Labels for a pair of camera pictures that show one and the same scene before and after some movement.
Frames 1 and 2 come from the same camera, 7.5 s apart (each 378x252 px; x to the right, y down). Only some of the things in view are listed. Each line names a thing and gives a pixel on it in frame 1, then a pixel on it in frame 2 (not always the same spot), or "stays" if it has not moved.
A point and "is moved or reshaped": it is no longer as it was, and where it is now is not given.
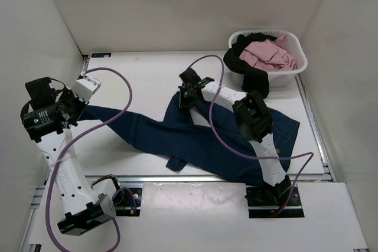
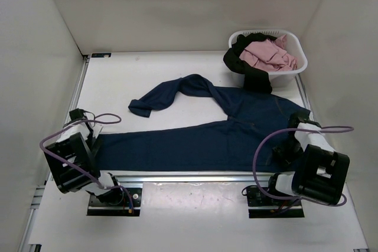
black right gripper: x=183 y=102 to x=287 y=159
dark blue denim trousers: x=209 y=137 is moved or reshaped
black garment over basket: x=254 y=81 stays
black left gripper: x=81 y=104 to x=94 y=149
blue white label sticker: x=101 y=55 stays
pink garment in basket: x=271 y=55 stays
